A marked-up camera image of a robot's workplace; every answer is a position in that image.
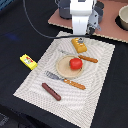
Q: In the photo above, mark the round wooden plate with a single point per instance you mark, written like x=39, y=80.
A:
x=63, y=67

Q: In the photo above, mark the red toy tomato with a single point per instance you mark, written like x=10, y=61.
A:
x=75, y=63

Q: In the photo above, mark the orange toy bread loaf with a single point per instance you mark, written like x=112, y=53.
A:
x=79, y=47

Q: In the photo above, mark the toy knife wooden handle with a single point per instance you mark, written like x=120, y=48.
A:
x=80, y=56

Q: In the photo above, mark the white woven placemat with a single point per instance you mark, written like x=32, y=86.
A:
x=76, y=105

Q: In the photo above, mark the toy fork wooden handle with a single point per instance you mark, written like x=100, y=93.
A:
x=55, y=77

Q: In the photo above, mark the grey toy frying pan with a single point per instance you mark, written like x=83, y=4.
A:
x=98, y=15

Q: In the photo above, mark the brown toy sausage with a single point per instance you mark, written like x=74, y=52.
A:
x=51, y=91

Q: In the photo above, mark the beige bowl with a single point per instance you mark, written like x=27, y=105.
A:
x=123, y=14

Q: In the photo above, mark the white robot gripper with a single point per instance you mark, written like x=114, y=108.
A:
x=81, y=11

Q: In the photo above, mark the yellow toy butter box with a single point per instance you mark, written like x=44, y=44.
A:
x=30, y=63

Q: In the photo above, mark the grey toy pot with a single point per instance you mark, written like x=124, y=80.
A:
x=64, y=8

